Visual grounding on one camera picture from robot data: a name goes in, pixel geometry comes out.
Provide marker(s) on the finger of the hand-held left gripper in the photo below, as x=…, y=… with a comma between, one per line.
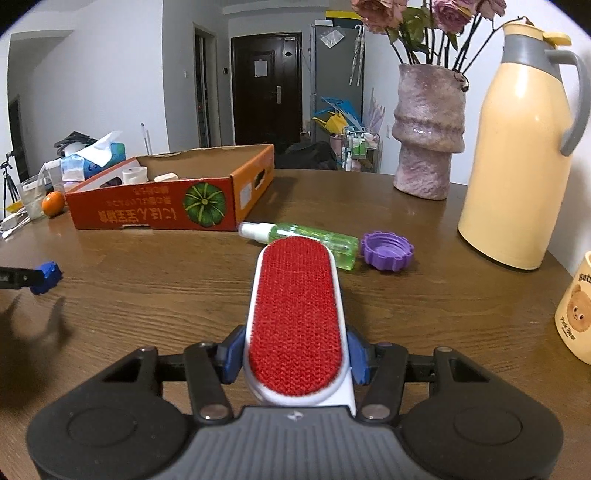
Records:
x=46, y=276

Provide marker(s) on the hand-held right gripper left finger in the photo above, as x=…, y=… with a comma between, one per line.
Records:
x=232, y=357

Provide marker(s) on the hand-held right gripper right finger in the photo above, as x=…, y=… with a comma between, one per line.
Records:
x=359, y=362

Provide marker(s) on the red lint brush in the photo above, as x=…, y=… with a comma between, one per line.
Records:
x=293, y=314

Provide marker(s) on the orange cardboard box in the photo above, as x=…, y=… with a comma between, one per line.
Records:
x=138, y=212

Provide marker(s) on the orange fruit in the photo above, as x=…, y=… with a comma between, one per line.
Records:
x=53, y=204

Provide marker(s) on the clear glass cup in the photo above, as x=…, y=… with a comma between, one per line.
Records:
x=33, y=198

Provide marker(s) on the clear plastic storage container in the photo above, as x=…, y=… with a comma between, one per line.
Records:
x=51, y=173

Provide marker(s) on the black tripod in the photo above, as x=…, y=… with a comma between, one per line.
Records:
x=7, y=180

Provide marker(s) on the purple plastic lid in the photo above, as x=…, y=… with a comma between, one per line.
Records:
x=387, y=251

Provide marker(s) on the blue purple tissue pack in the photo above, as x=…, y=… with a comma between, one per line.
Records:
x=92, y=166

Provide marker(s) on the green spray bottle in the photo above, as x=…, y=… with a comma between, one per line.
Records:
x=318, y=237

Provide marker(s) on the white paper tissue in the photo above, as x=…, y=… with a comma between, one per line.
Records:
x=104, y=145

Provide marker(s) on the mop stick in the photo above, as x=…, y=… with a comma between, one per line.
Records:
x=146, y=138

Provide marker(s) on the white trolley rack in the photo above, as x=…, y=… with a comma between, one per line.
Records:
x=362, y=150

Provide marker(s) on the black plastic bag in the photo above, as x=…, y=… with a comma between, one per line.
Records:
x=309, y=154

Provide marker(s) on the pink bucket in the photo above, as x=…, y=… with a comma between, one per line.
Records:
x=336, y=143

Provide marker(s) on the cream bear mug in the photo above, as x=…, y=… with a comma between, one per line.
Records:
x=577, y=314

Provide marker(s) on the yellow folded umbrella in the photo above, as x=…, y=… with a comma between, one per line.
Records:
x=330, y=123

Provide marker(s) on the pink ceramic vase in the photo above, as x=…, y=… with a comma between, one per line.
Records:
x=427, y=120

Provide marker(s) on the blue folded umbrella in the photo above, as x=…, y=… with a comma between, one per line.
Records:
x=341, y=108

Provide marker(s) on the cream thermos jug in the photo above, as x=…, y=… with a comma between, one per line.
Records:
x=517, y=152

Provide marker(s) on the dark brown entrance door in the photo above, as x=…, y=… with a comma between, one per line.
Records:
x=267, y=87

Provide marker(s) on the grey cabinet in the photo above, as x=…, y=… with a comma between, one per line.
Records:
x=332, y=78

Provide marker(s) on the clear hanging umbrella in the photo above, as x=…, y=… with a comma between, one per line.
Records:
x=357, y=55

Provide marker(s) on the clear plastic bag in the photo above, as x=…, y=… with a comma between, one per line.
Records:
x=331, y=38

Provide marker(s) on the yellow flat box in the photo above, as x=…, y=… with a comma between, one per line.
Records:
x=342, y=15

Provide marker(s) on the dried pink flower bouquet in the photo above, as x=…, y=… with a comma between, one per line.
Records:
x=443, y=18

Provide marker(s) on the side doorway frame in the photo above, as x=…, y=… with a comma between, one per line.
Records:
x=204, y=87

